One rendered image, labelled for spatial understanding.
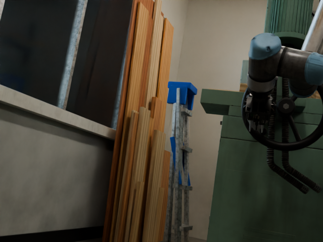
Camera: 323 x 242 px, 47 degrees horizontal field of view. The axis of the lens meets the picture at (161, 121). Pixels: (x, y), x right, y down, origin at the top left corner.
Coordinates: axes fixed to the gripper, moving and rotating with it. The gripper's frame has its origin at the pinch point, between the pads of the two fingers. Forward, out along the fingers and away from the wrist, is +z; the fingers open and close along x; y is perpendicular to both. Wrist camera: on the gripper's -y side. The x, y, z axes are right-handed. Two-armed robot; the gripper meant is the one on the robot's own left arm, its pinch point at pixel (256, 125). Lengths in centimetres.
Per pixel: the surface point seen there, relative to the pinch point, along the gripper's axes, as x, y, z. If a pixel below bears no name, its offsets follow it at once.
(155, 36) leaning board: -99, -182, 107
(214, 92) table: -18.0, -25.5, 12.6
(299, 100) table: 13.3, -18.5, 5.7
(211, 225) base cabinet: -12.2, 19.0, 38.2
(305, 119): 17.2, -19.2, 16.2
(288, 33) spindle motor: 8, -55, 4
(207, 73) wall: -62, -229, 190
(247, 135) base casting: -3.1, -11.8, 20.5
